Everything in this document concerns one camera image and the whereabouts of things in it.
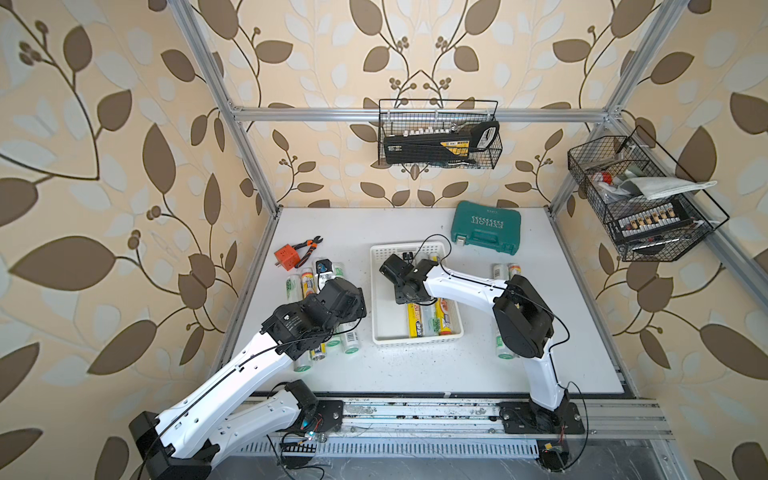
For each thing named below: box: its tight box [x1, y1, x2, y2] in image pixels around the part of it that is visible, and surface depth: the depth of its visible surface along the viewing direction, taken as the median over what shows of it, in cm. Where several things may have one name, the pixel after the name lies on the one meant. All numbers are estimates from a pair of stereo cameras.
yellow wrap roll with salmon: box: [435, 298, 453, 336], surface depth 89 cm
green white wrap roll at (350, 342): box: [340, 327, 360, 355], surface depth 86 cm
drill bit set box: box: [615, 201, 693, 240], surface depth 68 cm
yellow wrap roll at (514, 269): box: [507, 263, 523, 280], surface depth 101 cm
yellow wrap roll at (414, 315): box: [408, 303, 421, 338], surface depth 90 cm
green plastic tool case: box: [451, 200, 522, 255], surface depth 110 cm
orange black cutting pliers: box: [292, 235, 324, 269], surface depth 110 cm
